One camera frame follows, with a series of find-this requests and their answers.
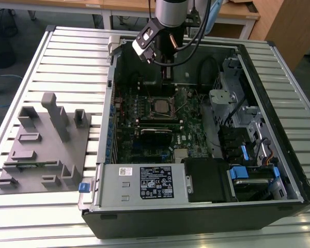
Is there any metal locking lever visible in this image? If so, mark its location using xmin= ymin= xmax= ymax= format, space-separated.
xmin=144 ymin=80 xmax=152 ymax=101
xmin=175 ymin=101 xmax=190 ymax=116

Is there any silver CPU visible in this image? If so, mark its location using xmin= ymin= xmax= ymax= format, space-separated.
xmin=154 ymin=100 xmax=171 ymax=114

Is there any black RAM slot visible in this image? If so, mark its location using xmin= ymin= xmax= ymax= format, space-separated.
xmin=138 ymin=125 xmax=181 ymax=129
xmin=138 ymin=116 xmax=180 ymax=120
xmin=138 ymin=121 xmax=181 ymax=126
xmin=138 ymin=119 xmax=180 ymax=123

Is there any grey case latch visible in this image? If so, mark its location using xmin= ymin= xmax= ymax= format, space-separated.
xmin=107 ymin=35 xmax=122 ymax=56

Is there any silver drive cage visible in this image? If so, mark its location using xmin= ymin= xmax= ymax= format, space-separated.
xmin=208 ymin=57 xmax=287 ymax=166

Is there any green motherboard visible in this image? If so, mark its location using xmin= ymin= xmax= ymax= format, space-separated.
xmin=113 ymin=84 xmax=215 ymax=165

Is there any black graphics card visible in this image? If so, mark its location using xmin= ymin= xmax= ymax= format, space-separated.
xmin=138 ymin=128 xmax=174 ymax=153

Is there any silver chipset heatsink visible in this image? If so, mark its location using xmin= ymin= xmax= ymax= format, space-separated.
xmin=174 ymin=148 xmax=190 ymax=159

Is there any black disk bay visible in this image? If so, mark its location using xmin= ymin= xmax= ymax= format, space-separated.
xmin=218 ymin=126 xmax=255 ymax=166

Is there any wooden cabinet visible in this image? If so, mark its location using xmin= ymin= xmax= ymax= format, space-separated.
xmin=249 ymin=0 xmax=310 ymax=72

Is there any silver power supply unit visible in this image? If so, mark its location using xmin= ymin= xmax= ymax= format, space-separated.
xmin=92 ymin=163 xmax=191 ymax=208

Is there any grey parts rack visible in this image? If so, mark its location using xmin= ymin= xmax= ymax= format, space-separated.
xmin=0 ymin=92 xmax=92 ymax=195

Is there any blue case latch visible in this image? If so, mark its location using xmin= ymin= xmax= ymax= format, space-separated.
xmin=77 ymin=182 xmax=91 ymax=194

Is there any black round bin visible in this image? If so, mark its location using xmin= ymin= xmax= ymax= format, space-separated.
xmin=0 ymin=36 xmax=18 ymax=69

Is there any black PC case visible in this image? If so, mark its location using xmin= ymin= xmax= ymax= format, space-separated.
xmin=77 ymin=36 xmax=310 ymax=240

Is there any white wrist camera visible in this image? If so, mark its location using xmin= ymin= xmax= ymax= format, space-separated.
xmin=132 ymin=40 xmax=156 ymax=65

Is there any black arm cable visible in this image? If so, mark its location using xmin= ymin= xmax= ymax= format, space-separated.
xmin=154 ymin=0 xmax=213 ymax=67

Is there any black looped cable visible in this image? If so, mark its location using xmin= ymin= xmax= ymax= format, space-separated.
xmin=198 ymin=55 xmax=219 ymax=87

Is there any wooden desk white frame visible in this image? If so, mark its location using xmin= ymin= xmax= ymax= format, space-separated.
xmin=0 ymin=0 xmax=112 ymax=30
xmin=103 ymin=0 xmax=261 ymax=40

